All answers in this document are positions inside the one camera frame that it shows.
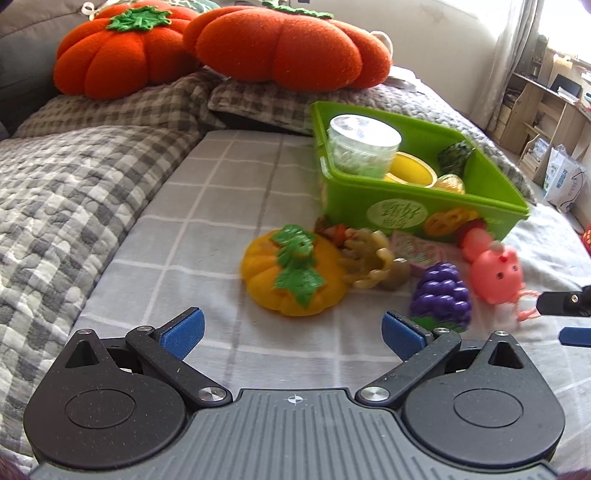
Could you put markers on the small pink toy red top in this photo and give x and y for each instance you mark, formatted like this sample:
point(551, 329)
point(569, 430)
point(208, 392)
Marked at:
point(475, 240)

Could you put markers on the dark green toy vegetable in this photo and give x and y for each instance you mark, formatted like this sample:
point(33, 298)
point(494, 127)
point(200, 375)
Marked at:
point(455, 157)

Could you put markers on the grey grid-pattern sheet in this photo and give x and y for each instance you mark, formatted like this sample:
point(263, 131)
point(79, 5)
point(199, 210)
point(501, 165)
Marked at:
point(207, 198)

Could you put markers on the clear cup of cotton swabs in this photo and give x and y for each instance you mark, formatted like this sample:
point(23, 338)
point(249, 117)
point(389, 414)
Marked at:
point(360, 152)

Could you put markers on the small orange red object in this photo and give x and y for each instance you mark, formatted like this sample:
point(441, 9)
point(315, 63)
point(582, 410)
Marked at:
point(586, 237)

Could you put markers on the green plastic box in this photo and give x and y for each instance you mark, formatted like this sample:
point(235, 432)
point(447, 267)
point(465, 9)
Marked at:
point(346, 198)

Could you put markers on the wooden shelf desk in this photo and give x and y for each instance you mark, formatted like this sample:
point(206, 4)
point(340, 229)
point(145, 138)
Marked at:
point(549, 110)

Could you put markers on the black laptop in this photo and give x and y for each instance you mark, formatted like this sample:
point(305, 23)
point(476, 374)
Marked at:
point(568, 86)

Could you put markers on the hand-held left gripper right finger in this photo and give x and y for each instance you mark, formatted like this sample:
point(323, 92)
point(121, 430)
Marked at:
point(404, 337)

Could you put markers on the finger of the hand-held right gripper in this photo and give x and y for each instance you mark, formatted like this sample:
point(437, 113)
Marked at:
point(561, 303)
point(577, 337)

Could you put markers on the orange toy pumpkin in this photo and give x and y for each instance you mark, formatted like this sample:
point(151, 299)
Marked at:
point(268, 277)

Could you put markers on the teal leaf-pattern pillow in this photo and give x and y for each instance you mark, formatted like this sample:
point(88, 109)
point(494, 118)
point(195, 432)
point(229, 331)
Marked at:
point(198, 4)

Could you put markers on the small brown red toy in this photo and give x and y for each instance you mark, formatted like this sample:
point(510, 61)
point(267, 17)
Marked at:
point(334, 233)

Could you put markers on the pink pig toy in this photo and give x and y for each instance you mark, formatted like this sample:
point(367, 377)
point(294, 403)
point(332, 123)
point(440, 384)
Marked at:
point(494, 277)

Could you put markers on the beige curtain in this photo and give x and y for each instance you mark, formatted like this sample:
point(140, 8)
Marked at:
point(503, 69)

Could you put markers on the purple toy grapes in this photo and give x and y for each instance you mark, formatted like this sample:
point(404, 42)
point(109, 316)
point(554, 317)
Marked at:
point(438, 295)

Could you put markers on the small orange pumpkin cushion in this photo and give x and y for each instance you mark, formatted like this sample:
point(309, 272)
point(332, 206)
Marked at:
point(115, 60)

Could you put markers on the white pink plush toy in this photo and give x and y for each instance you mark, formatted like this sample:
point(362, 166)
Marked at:
point(383, 41)

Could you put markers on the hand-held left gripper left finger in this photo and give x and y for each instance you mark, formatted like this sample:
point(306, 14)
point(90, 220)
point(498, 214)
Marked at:
point(182, 333)

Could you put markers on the beige hair claw clip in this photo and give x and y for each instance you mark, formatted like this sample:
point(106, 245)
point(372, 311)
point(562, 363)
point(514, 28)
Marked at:
point(369, 267)

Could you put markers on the white paper shopping bag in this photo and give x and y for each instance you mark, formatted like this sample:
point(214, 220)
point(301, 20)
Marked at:
point(561, 180)

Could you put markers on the large orange pumpkin cushion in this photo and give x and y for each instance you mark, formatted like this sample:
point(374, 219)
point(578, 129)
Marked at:
point(286, 50)

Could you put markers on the grey sofa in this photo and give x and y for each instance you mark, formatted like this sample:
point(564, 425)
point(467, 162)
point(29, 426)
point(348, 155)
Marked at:
point(23, 60)

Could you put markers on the yellow toy corn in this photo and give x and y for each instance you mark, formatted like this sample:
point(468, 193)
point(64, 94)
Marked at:
point(450, 183)

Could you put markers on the white ribbon loop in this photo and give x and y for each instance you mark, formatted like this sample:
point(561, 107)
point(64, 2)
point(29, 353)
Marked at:
point(90, 8)

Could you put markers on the yellow funnel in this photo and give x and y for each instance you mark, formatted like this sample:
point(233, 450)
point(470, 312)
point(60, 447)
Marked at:
point(411, 168)

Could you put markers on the pink card packet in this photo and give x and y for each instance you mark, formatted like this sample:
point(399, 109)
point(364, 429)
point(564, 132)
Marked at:
point(420, 251)

